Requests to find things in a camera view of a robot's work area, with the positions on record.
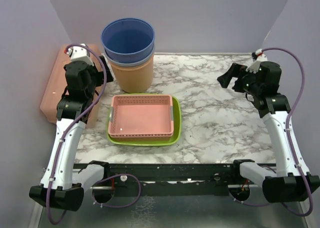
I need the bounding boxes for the green plastic tray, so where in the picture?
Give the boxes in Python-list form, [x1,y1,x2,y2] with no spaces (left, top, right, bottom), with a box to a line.
[106,93,182,147]

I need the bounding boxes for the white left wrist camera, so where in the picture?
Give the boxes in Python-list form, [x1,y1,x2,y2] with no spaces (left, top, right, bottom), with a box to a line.
[64,46,94,65]

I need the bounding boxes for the light blue plastic bucket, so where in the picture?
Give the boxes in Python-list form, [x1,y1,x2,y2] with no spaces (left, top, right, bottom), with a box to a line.
[104,44,156,67]

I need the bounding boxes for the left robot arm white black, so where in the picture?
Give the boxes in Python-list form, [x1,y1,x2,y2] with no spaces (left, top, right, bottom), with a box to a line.
[29,56,113,211]

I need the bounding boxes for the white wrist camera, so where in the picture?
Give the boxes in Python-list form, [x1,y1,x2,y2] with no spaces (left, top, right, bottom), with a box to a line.
[246,49,268,73]
[64,46,94,65]

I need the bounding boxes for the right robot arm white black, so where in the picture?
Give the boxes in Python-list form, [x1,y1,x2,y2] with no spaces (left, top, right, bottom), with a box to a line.
[217,61,320,203]

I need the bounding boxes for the orange plastic bucket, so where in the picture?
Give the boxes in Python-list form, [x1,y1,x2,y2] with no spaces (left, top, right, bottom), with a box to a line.
[108,56,154,93]

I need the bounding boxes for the black metal base rail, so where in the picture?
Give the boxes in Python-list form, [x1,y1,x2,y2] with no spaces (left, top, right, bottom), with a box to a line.
[72,163,278,198]

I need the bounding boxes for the translucent pink storage box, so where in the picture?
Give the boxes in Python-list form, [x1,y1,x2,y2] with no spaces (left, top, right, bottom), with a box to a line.
[40,43,102,128]

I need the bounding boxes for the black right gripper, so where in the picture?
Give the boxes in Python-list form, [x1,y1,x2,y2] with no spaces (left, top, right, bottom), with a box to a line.
[217,62,263,96]

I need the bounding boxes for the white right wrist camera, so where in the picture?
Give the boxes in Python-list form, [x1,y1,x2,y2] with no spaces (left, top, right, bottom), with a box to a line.
[246,49,268,73]

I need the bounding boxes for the pink perforated basket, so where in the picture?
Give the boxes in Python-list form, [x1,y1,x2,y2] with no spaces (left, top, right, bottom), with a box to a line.
[107,94,174,139]
[108,135,173,142]

